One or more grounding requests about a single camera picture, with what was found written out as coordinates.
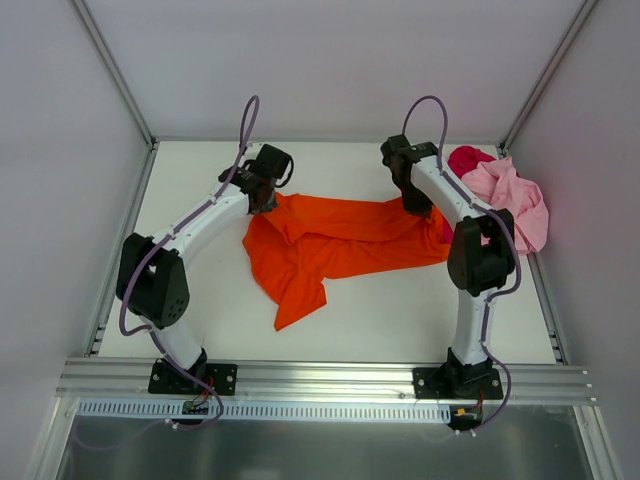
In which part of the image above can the orange t shirt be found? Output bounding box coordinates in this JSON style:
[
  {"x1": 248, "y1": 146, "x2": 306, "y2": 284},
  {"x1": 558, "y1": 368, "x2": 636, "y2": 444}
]
[{"x1": 243, "y1": 194, "x2": 453, "y2": 331}]

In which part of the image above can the magenta t shirt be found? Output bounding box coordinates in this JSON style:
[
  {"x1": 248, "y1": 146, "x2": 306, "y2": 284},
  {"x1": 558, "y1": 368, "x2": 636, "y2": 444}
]
[{"x1": 437, "y1": 145, "x2": 499, "y2": 246}]

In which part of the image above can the light pink t shirt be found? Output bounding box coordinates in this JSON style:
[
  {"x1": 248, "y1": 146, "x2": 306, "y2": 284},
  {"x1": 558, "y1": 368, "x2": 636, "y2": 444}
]
[{"x1": 462, "y1": 157, "x2": 549, "y2": 254}]

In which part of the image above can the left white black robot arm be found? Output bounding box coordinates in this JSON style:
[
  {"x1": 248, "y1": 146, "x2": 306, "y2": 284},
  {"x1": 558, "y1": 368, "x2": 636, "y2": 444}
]
[{"x1": 116, "y1": 143, "x2": 294, "y2": 393}]

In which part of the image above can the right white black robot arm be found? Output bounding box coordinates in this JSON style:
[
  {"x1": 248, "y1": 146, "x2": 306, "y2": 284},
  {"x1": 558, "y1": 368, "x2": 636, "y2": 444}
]
[{"x1": 381, "y1": 134, "x2": 521, "y2": 400}]

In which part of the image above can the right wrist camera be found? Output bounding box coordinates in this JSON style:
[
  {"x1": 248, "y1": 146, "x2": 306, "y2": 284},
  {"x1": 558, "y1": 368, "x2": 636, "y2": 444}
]
[{"x1": 380, "y1": 134, "x2": 410, "y2": 158}]

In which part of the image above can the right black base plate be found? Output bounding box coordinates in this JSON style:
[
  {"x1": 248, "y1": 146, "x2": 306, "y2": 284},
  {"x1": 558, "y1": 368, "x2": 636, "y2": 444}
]
[{"x1": 412, "y1": 366, "x2": 504, "y2": 401}]

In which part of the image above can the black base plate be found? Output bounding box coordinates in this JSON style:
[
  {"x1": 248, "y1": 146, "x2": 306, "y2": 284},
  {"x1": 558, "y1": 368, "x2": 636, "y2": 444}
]
[
  {"x1": 412, "y1": 366, "x2": 504, "y2": 401},
  {"x1": 147, "y1": 359, "x2": 238, "y2": 396}
]

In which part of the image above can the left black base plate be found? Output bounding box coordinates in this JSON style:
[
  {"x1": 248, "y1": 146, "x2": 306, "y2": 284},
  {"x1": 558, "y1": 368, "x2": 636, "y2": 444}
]
[{"x1": 147, "y1": 359, "x2": 238, "y2": 396}]

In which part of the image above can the right aluminium frame post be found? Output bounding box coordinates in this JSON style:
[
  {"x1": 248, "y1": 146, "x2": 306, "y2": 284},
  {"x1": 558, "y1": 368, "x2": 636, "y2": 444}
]
[{"x1": 497, "y1": 0, "x2": 600, "y2": 155}]

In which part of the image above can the aluminium frame post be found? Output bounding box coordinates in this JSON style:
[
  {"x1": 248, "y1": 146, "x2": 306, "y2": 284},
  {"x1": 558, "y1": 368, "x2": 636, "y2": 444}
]
[
  {"x1": 69, "y1": 0, "x2": 156, "y2": 150},
  {"x1": 497, "y1": 0, "x2": 600, "y2": 155}
]

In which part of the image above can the aluminium mounting rail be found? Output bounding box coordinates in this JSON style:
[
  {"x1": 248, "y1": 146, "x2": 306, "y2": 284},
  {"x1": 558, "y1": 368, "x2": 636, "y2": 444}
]
[{"x1": 54, "y1": 357, "x2": 599, "y2": 406}]

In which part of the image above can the left aluminium frame post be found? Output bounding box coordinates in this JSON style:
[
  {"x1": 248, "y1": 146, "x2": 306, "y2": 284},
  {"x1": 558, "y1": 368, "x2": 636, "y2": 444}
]
[{"x1": 69, "y1": 0, "x2": 156, "y2": 150}]

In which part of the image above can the white slotted cable duct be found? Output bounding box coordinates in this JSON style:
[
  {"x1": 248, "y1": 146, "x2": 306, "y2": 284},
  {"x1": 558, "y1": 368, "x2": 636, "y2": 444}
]
[{"x1": 76, "y1": 398, "x2": 451, "y2": 425}]

